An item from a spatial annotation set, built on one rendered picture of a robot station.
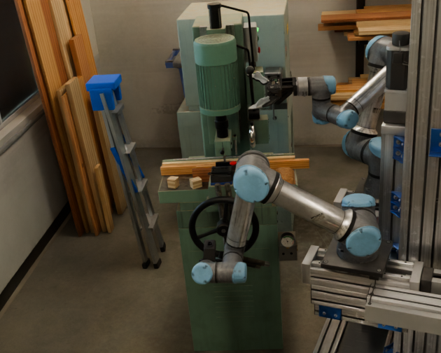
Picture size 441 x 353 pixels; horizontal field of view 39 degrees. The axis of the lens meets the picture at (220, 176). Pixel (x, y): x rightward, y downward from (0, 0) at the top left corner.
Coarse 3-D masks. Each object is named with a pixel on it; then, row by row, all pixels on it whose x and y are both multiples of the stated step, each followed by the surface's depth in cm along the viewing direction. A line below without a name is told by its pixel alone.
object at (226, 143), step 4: (228, 132) 278; (216, 136) 275; (228, 136) 274; (216, 140) 271; (220, 140) 270; (224, 140) 270; (228, 140) 270; (216, 144) 270; (220, 144) 270; (224, 144) 270; (228, 144) 270; (216, 148) 271; (220, 148) 271; (224, 148) 271; (228, 148) 271; (216, 152) 272; (228, 152) 271
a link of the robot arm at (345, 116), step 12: (384, 72) 246; (372, 84) 244; (384, 84) 244; (360, 96) 242; (372, 96) 243; (336, 108) 243; (348, 108) 241; (360, 108) 242; (336, 120) 241; (348, 120) 238
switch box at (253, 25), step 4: (244, 24) 285; (252, 24) 283; (256, 24) 285; (244, 28) 279; (252, 28) 279; (256, 28) 279; (244, 32) 280; (248, 32) 280; (252, 32) 280; (256, 32) 280; (244, 36) 281; (248, 36) 281; (252, 36) 280; (256, 36) 281; (244, 40) 281; (248, 40) 281; (252, 40) 281; (256, 40) 281; (244, 44) 282; (248, 44) 282; (256, 44) 282; (248, 48) 283; (256, 48) 283; (244, 52) 284; (256, 52) 284; (256, 56) 284; (256, 60) 285
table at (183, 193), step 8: (168, 176) 281; (184, 176) 280; (296, 176) 271; (160, 184) 275; (184, 184) 273; (208, 184) 271; (296, 184) 264; (160, 192) 269; (168, 192) 269; (176, 192) 269; (184, 192) 268; (192, 192) 268; (200, 192) 268; (208, 192) 268; (160, 200) 271; (168, 200) 271; (176, 200) 270; (184, 200) 270; (192, 200) 270; (200, 200) 270; (208, 208) 260; (216, 208) 260
